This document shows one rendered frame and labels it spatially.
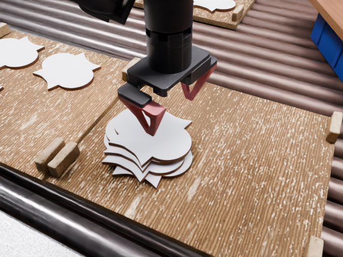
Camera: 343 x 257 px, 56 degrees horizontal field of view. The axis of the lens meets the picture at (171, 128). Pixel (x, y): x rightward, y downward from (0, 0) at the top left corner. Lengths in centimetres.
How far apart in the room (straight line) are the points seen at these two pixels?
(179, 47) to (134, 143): 20
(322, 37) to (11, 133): 73
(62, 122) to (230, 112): 32
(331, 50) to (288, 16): 27
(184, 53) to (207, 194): 22
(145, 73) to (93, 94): 29
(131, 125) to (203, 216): 20
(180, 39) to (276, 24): 64
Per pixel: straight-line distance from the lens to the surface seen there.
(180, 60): 40
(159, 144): 52
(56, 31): 97
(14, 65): 82
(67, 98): 69
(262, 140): 59
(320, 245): 47
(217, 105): 64
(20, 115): 68
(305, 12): 112
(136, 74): 41
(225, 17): 97
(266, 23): 100
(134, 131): 54
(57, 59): 80
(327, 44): 87
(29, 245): 53
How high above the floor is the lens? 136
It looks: 45 degrees down
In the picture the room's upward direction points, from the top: straight up
